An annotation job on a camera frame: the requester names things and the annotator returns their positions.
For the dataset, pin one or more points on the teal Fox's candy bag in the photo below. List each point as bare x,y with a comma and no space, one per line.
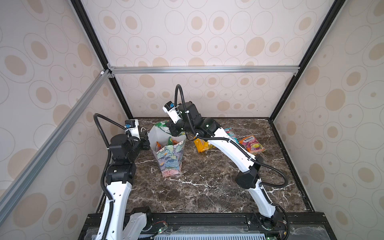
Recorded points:
231,134

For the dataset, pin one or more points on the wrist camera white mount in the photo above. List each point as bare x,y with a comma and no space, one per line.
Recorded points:
132,128
172,111

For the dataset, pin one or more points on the black frame post right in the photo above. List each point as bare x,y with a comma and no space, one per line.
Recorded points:
313,47

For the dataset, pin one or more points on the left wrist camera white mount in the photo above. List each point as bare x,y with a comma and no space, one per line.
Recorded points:
132,128

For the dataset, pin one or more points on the horizontal aluminium rail back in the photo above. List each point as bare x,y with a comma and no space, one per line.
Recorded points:
205,69

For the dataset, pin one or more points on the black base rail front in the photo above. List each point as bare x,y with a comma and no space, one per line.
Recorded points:
300,226

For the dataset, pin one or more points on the green Fox's candy bag small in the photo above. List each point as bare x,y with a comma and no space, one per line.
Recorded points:
162,126

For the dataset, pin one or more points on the pink Fox's candy bag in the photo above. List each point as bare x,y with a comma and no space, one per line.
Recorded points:
252,145

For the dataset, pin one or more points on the floral white paper bag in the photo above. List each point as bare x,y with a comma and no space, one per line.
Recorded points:
169,158

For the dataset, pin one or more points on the black frame post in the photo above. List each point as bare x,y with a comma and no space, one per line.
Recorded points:
97,47
313,47

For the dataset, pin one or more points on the yellow snack bag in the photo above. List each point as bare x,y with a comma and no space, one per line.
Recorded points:
202,146

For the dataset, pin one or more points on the aluminium rail left side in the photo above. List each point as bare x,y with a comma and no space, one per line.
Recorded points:
23,181

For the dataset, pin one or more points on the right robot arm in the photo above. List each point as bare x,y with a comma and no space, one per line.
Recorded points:
248,178

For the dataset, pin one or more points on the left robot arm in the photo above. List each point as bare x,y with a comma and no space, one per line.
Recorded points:
118,178

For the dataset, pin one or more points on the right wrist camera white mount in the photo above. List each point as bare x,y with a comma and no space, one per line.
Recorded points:
172,111

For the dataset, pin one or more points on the black frame post left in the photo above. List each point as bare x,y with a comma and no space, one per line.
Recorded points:
97,47

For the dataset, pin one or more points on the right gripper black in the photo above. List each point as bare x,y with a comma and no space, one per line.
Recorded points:
171,125

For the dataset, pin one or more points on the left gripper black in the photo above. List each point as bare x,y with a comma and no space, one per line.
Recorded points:
144,138

